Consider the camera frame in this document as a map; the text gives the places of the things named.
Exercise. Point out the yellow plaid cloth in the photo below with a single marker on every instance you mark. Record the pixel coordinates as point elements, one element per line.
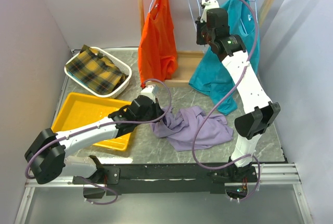
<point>96,71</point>

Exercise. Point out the purple t-shirt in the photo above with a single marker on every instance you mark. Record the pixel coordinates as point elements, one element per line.
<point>179,129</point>

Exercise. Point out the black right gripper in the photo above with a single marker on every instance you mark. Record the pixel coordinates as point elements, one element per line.
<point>200,24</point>

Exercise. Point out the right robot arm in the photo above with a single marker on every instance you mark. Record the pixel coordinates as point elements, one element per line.
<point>260,111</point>

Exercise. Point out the yellow plastic tray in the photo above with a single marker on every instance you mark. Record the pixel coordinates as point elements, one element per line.
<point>81,109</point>

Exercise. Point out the white perforated basket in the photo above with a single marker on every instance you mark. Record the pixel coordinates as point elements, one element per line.
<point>123,67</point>

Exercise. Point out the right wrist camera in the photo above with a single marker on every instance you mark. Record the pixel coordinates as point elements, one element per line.
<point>209,4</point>

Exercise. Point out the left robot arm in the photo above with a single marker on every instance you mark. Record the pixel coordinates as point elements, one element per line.
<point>48,155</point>

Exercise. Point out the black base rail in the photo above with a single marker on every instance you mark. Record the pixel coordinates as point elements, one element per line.
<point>120,179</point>

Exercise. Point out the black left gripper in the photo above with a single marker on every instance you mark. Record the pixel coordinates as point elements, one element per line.
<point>157,109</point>

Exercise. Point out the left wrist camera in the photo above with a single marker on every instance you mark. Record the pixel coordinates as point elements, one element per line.
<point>150,91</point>

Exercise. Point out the orange t-shirt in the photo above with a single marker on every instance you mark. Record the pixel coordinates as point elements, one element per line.
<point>157,54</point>

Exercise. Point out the blue hanger under teal shirt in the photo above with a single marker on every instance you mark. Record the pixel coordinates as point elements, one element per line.
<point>256,0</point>

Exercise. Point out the teal t-shirt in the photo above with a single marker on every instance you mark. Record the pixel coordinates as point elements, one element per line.
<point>211,77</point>

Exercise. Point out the wooden clothes rack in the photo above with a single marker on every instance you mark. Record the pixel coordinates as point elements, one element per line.
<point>188,60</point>

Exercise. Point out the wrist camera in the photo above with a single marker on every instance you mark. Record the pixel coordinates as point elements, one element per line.
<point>209,4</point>
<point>150,91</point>

